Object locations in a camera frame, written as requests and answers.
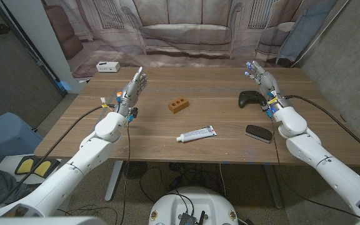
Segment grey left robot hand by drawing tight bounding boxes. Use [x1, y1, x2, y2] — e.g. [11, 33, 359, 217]
[114, 66, 149, 118]

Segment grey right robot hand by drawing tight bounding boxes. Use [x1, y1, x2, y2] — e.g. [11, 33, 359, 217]
[244, 60, 293, 113]

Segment black game controller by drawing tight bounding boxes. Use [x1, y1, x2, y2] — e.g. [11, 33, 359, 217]
[237, 90, 268, 109]

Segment orange brick block with holes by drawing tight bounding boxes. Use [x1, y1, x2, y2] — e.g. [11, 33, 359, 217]
[167, 96, 190, 114]

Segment white toothpaste tube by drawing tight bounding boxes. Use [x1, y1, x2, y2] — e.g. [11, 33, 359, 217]
[176, 125, 218, 144]

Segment white power box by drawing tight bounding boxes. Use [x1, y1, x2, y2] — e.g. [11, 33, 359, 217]
[96, 61, 121, 73]

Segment black board eraser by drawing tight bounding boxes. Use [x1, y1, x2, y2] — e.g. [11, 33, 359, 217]
[244, 124, 274, 144]

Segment black round floor fan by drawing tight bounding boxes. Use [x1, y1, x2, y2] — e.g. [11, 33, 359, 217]
[123, 161, 148, 181]

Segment printed sofa room backdrop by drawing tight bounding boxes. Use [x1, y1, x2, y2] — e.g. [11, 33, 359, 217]
[41, 0, 339, 79]

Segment grey metal table leg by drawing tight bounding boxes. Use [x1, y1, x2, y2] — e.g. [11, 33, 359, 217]
[104, 161, 124, 203]
[262, 164, 284, 209]

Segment yellow foot pedal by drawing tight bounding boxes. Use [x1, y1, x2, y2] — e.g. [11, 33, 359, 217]
[16, 157, 34, 174]
[34, 159, 52, 178]

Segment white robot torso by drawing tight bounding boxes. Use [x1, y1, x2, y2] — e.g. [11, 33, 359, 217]
[148, 186, 239, 225]

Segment blue plastic chair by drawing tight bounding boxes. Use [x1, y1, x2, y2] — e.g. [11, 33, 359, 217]
[0, 112, 43, 166]

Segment black computer module with antenna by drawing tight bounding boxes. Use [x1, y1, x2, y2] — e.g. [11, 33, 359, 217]
[178, 211, 206, 225]

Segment thin braided right wrist cable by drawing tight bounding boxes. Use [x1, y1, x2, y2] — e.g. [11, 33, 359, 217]
[270, 117, 360, 220]

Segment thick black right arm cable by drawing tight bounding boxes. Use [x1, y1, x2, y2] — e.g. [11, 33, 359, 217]
[283, 94, 360, 161]

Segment thin black left wrist cable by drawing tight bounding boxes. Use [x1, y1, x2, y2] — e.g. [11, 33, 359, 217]
[122, 122, 131, 225]

